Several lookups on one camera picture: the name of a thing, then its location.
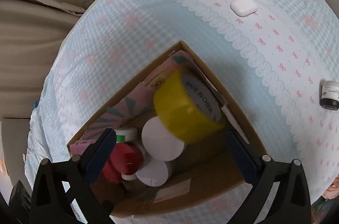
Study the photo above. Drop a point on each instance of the small red carton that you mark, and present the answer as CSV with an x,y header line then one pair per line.
x,y
110,173

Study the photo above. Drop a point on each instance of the white crumpled duvet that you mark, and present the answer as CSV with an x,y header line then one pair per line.
x,y
39,134

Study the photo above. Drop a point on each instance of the grey bed headboard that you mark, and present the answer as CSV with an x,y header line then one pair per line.
x,y
13,139

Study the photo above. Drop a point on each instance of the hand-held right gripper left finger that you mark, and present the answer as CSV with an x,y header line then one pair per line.
x,y
102,157

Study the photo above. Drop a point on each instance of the yellow tape roll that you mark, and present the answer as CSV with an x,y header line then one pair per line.
x,y
169,107

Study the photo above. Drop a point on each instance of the small black jar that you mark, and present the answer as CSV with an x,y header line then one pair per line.
x,y
329,96

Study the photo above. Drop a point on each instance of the blue checked bed sheet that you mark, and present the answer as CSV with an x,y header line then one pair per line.
x,y
238,54

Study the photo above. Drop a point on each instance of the red jar with silver lid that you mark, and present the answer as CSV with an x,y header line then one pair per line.
x,y
127,157

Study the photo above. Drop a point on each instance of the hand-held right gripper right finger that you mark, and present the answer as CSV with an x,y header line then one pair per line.
x,y
241,157

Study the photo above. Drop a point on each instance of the green jar with white lid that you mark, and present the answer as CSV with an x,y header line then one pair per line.
x,y
161,139

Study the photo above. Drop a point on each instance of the white pill bottle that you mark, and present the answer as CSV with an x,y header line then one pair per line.
x,y
126,134

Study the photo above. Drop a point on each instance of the cardboard box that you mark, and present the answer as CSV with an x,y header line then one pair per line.
x,y
201,181

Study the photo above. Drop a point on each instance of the white earbud case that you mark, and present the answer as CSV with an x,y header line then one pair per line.
x,y
243,6

